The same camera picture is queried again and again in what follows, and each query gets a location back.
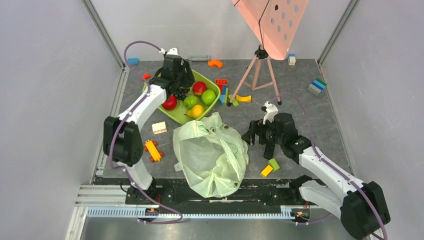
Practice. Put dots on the long green block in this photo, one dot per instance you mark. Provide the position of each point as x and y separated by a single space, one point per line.
235 102

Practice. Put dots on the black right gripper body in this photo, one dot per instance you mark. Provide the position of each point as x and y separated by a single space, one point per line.
257 135

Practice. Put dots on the green fake apple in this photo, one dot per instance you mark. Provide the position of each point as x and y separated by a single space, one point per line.
208 97

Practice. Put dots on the yellow wooden block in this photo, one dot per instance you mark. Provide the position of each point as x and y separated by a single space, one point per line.
266 171

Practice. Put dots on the grey metal handle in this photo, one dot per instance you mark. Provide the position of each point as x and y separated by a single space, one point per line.
203 58

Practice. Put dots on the blue green toy block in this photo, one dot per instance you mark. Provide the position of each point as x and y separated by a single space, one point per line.
223 98

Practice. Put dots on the pink perforated board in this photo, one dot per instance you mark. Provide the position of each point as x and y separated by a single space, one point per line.
274 22

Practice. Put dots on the red round block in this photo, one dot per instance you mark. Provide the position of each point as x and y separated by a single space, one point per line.
146 77

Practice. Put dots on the white toy brick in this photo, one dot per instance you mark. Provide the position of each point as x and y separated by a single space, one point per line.
159 127

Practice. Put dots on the orange small toy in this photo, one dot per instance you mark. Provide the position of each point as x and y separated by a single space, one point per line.
155 154

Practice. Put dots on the stacked grey blue green bricks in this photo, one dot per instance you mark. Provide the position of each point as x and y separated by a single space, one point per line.
317 86

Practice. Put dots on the orange arch block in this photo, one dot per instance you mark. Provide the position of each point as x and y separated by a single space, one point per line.
214 63

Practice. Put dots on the green fake cabbage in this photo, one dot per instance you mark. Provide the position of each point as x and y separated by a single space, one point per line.
190 101

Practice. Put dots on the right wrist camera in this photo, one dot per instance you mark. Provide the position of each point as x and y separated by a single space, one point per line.
270 111

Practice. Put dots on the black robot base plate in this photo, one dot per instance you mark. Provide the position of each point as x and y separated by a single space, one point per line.
254 196

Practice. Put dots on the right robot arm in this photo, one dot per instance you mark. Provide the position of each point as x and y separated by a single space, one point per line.
361 207

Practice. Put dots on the green plastic basin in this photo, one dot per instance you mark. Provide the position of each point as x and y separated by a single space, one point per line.
178 114

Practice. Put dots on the pink tripod stand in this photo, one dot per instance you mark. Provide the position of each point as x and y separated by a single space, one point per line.
259 55

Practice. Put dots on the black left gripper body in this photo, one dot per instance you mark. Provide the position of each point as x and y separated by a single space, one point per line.
183 78

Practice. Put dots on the light green wooden block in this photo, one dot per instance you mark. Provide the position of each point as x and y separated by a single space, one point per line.
274 164

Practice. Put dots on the pale green plastic bag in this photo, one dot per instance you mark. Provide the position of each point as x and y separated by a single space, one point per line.
212 156

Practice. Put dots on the white blue small block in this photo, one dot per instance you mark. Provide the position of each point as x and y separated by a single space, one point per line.
291 59

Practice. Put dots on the red fake pomegranate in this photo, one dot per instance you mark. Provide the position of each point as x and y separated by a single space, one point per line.
199 88

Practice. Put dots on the blue toy brick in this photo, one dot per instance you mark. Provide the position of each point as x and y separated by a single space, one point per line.
133 61

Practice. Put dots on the yellow arch block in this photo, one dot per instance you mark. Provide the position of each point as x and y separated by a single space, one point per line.
243 99

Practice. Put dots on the red toy brick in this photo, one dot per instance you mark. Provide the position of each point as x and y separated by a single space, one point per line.
221 83

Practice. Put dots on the dark fake grape bunch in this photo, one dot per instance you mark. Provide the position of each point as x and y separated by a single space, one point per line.
181 93

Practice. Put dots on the red fake tomato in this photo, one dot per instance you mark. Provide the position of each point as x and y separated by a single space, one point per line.
170 104

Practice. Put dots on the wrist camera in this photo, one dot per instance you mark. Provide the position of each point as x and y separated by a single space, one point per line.
270 111
170 52

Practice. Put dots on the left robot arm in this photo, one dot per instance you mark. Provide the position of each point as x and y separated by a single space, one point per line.
122 141

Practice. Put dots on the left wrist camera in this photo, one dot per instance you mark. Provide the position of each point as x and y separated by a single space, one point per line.
170 52

